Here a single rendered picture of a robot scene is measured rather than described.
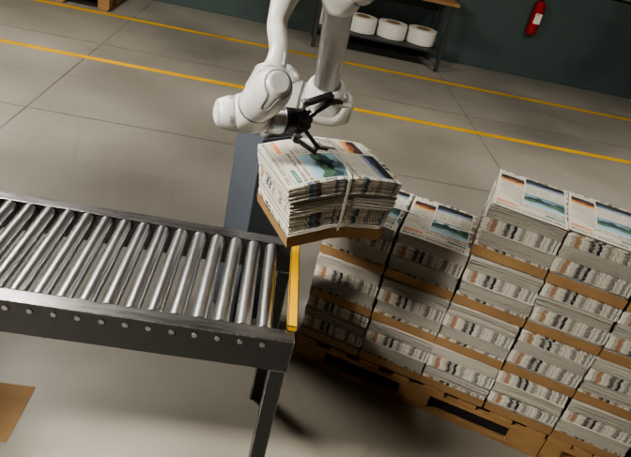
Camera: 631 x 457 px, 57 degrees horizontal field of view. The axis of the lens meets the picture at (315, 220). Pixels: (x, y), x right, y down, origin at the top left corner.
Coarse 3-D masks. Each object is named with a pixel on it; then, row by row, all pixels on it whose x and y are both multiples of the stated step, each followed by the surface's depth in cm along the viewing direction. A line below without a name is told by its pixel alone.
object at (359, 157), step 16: (336, 144) 200; (352, 144) 205; (352, 160) 191; (368, 160) 195; (368, 176) 183; (384, 176) 188; (368, 192) 185; (384, 192) 188; (352, 208) 187; (368, 208) 189; (384, 208) 192; (352, 224) 191; (368, 224) 194; (384, 224) 197
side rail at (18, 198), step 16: (0, 192) 203; (64, 208) 203; (80, 208) 205; (96, 208) 207; (96, 224) 206; (160, 224) 206; (176, 224) 208; (192, 224) 210; (128, 240) 210; (208, 240) 210; (256, 240) 210; (272, 240) 212; (224, 256) 214; (240, 256) 214; (288, 256) 214; (288, 272) 217
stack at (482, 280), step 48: (336, 240) 243; (384, 240) 234; (432, 240) 230; (336, 288) 253; (384, 288) 244; (480, 288) 230; (528, 288) 223; (336, 336) 265; (384, 336) 256; (480, 336) 238; (528, 336) 232; (576, 336) 224; (480, 384) 248; (528, 384) 241; (576, 384) 233; (480, 432) 259; (528, 432) 250
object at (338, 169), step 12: (312, 144) 195; (324, 156) 189; (336, 156) 191; (336, 168) 183; (348, 168) 185; (348, 180) 179; (360, 180) 181; (348, 192) 182; (336, 204) 183; (348, 204) 185; (336, 216) 186
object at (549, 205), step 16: (512, 176) 239; (496, 192) 222; (512, 192) 226; (528, 192) 229; (544, 192) 232; (560, 192) 236; (512, 208) 213; (528, 208) 216; (544, 208) 219; (560, 208) 222; (560, 224) 210
